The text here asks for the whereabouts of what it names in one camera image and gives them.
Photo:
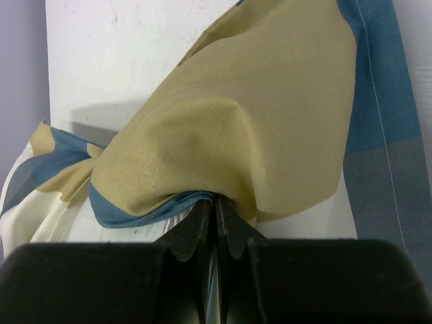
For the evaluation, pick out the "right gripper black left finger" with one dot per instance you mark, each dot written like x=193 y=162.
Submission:
x=182 y=294

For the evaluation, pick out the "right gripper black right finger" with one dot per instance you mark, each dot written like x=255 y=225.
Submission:
x=237 y=289

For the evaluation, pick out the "checked blue beige pillowcase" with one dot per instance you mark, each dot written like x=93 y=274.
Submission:
x=302 y=114

